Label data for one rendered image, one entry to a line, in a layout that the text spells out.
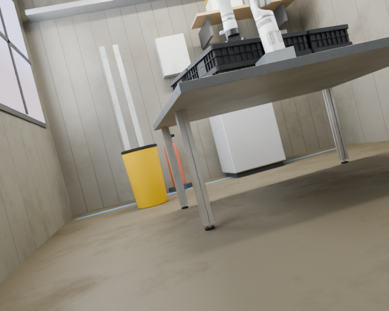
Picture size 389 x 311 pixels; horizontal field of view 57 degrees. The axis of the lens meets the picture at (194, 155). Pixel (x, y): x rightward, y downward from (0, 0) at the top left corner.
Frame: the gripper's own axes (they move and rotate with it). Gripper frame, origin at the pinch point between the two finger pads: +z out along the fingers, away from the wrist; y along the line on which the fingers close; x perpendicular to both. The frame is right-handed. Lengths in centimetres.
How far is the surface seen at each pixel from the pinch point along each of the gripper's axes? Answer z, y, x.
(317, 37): 1.0, 47.5, -4.1
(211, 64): 2.0, -18.1, -5.9
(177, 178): 67, -36, 92
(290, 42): 0.8, 28.9, -6.3
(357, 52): 19, 25, -59
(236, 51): -0.7, -4.5, -10.2
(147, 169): 59, -51, 154
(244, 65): 7.1, -3.1, -11.6
